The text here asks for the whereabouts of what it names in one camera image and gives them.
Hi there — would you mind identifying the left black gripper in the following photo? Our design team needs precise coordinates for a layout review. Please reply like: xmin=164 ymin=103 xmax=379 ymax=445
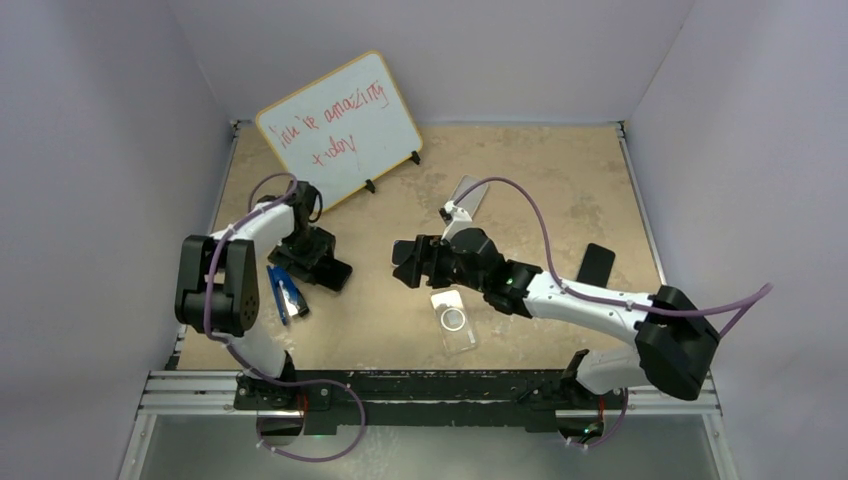
xmin=269 ymin=227 xmax=335 ymax=284

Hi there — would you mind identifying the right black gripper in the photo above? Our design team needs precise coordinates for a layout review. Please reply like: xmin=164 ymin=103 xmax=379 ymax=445
xmin=395 ymin=236 xmax=488 ymax=293

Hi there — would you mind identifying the black phone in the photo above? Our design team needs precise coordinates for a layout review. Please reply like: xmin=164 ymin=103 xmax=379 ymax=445
xmin=303 ymin=258 xmax=353 ymax=292
xmin=575 ymin=243 xmax=616 ymax=288

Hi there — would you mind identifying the translucent white phone case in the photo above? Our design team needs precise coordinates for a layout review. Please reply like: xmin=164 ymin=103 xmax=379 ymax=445
xmin=449 ymin=175 xmax=489 ymax=217

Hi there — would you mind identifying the clear phone case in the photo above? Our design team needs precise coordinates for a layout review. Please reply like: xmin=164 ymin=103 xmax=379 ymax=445
xmin=430 ymin=290 xmax=479 ymax=355

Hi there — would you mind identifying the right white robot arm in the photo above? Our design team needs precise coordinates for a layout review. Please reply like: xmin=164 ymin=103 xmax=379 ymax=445
xmin=392 ymin=228 xmax=720 ymax=407

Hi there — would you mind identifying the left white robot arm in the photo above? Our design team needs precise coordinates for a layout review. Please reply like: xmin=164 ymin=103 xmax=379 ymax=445
xmin=174 ymin=180 xmax=351 ymax=409

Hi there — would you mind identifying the blue black stapler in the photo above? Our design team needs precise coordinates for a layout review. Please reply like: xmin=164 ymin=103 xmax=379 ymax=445
xmin=266 ymin=265 xmax=310 ymax=327

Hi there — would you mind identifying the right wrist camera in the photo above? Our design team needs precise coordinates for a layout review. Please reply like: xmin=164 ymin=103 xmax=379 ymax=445
xmin=439 ymin=201 xmax=473 ymax=242

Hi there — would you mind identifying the whiteboard with orange frame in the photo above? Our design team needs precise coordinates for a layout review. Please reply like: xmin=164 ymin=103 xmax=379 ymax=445
xmin=254 ymin=50 xmax=423 ymax=210

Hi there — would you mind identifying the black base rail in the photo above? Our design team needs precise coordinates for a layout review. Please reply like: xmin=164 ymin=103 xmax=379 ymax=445
xmin=234 ymin=369 xmax=624 ymax=437

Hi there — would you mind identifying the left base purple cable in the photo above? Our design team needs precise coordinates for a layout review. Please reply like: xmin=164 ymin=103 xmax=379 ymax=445
xmin=255 ymin=378 xmax=368 ymax=464

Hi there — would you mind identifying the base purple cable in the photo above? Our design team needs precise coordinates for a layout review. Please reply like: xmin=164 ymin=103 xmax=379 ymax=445
xmin=255 ymin=378 xmax=368 ymax=464
xmin=563 ymin=390 xmax=631 ymax=452

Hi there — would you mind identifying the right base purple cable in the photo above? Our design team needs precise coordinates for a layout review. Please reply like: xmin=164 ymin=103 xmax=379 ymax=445
xmin=563 ymin=390 xmax=631 ymax=452

